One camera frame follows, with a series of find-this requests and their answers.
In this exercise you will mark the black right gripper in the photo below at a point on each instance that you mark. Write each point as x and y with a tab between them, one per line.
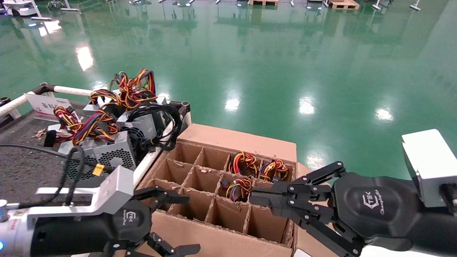
375	207

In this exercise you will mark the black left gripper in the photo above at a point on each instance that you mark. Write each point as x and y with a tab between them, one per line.
89	232

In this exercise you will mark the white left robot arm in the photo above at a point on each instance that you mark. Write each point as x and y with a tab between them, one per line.
14	232

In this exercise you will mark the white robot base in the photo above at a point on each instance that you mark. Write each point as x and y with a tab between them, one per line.
21	7

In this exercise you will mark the brown cardboard box with dividers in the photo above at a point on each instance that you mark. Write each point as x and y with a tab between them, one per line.
214	239

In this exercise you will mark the silver power supply fan grille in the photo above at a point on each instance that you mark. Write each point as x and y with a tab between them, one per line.
114	155

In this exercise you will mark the black pipe joint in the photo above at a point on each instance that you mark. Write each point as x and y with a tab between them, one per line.
46	87
184	106
3	101

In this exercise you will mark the white label sign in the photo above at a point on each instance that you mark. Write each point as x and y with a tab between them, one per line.
44	103

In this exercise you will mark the wooden pallet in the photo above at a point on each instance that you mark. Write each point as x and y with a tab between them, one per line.
343	4
264	2

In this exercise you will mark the grey robot stand base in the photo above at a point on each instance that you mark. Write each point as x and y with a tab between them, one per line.
416	6
376	6
69	9

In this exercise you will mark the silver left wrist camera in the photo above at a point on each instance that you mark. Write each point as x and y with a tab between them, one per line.
117	185

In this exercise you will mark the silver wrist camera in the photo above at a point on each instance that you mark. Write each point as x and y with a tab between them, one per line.
428	164
117	185

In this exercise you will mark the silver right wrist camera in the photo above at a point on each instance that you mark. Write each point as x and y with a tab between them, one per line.
428	164

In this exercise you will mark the short white rail pipe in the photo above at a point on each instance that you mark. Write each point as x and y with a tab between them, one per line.
71	90
18	101

